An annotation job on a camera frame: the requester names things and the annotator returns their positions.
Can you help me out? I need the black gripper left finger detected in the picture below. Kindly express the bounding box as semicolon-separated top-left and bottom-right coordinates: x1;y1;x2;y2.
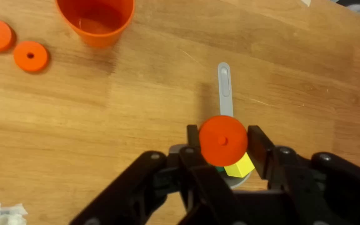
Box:
68;125;234;225

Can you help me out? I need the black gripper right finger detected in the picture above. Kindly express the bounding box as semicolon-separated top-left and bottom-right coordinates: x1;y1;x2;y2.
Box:
246;125;360;225

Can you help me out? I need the yellow cube block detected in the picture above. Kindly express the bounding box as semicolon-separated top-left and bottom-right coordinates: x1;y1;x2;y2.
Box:
224;155;254;177

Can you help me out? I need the gray measuring cup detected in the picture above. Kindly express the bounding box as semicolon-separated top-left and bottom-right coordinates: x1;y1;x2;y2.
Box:
167;61;253;191

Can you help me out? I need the orange plastic cup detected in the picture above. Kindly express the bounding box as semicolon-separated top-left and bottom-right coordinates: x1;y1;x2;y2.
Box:
54;0;134;47

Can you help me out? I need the orange disk beside cup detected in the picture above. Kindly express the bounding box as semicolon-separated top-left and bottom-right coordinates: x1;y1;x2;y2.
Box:
13;41;49;72

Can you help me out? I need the clear peg stand right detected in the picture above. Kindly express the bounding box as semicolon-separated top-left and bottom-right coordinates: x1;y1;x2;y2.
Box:
0;203;27;225

